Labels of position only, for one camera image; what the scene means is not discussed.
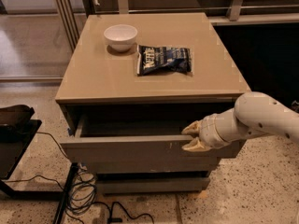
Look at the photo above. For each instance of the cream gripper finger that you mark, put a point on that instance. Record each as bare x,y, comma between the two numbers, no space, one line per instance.
193,129
196,145

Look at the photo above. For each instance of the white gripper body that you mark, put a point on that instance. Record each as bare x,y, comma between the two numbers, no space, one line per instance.
207,132

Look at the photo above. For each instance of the grey top drawer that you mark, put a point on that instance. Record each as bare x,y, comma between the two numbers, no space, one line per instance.
135,140

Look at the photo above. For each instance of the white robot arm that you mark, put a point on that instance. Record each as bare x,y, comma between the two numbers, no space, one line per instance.
254,114

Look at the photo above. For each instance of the grey three-drawer cabinet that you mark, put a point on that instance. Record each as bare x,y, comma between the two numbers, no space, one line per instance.
100,83

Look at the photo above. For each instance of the grey bottom drawer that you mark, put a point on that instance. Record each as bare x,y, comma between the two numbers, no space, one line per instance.
180,184

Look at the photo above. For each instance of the dark blue chip bag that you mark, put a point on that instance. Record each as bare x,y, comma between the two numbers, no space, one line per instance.
151,59

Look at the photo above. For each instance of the white ceramic bowl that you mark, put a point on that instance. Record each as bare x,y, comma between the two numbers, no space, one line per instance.
120,37

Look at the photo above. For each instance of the black stand base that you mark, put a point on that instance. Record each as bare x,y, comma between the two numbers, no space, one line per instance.
17,130

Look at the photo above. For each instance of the metal railing frame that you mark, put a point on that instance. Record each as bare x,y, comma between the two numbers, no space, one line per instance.
220,12

